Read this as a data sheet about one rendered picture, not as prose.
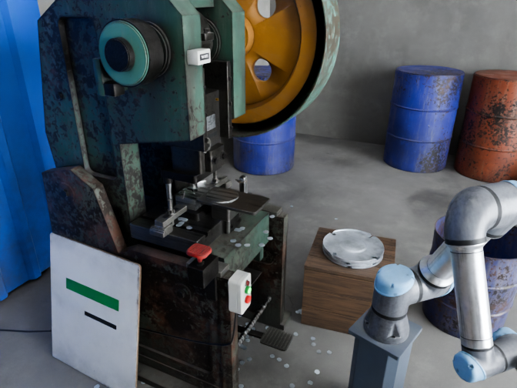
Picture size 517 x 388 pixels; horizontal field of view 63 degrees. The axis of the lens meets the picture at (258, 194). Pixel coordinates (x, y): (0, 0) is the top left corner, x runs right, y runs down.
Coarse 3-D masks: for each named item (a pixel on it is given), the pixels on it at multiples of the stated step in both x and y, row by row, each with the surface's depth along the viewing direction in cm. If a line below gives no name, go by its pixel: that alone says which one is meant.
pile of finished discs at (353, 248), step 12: (324, 240) 209; (336, 240) 209; (348, 240) 208; (360, 240) 208; (372, 240) 209; (324, 252) 204; (336, 252) 200; (348, 252) 200; (360, 252) 200; (372, 252) 200; (348, 264) 194; (360, 264) 193; (372, 264) 195
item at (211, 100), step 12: (216, 96) 153; (216, 108) 155; (216, 120) 156; (216, 132) 158; (216, 144) 159; (180, 156) 155; (192, 156) 152; (204, 156) 153; (216, 156) 155; (180, 168) 157; (192, 168) 154; (204, 168) 155; (216, 168) 157
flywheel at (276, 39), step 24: (240, 0) 168; (288, 0) 160; (312, 0) 154; (264, 24) 167; (288, 24) 163; (312, 24) 156; (264, 48) 171; (288, 48) 167; (312, 48) 159; (288, 72) 171; (312, 72) 167; (264, 96) 179; (288, 96) 171; (240, 120) 185
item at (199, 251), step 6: (192, 246) 134; (198, 246) 134; (204, 246) 134; (186, 252) 132; (192, 252) 131; (198, 252) 131; (204, 252) 131; (210, 252) 133; (198, 258) 130; (204, 258) 130
